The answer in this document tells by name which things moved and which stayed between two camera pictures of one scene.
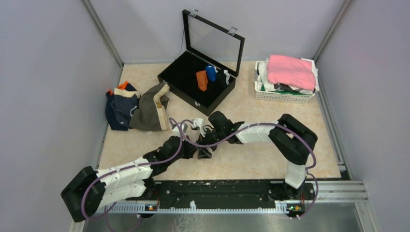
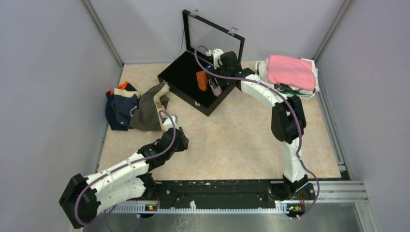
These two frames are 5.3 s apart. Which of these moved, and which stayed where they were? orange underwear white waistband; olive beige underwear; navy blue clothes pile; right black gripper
Moved: right black gripper
Stayed: navy blue clothes pile; olive beige underwear; orange underwear white waistband
